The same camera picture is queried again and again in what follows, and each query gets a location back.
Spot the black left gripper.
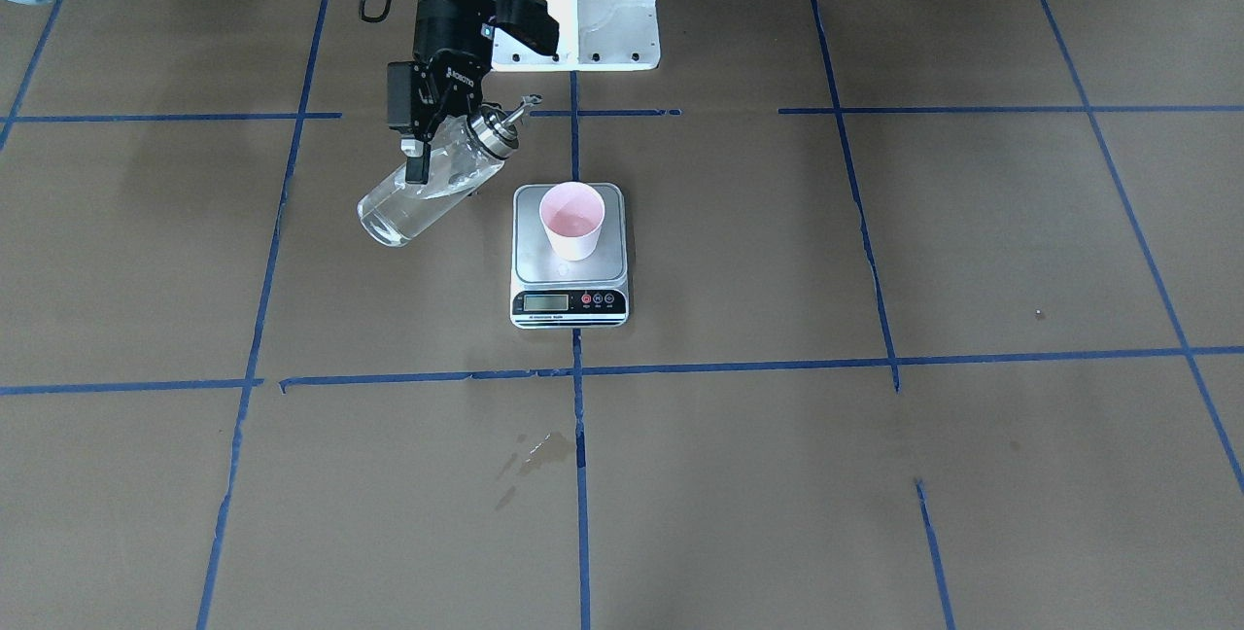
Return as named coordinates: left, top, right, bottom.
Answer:
left=387, top=0, right=495, bottom=186

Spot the pink plastic cup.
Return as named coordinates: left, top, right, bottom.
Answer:
left=537, top=182, right=607, bottom=261

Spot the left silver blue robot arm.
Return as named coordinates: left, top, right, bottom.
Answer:
left=357, top=0, right=498, bottom=184

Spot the silver digital kitchen scale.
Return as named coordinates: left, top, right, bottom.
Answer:
left=509, top=182, right=631, bottom=330

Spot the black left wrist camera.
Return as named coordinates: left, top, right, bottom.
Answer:
left=491, top=0, right=561, bottom=57

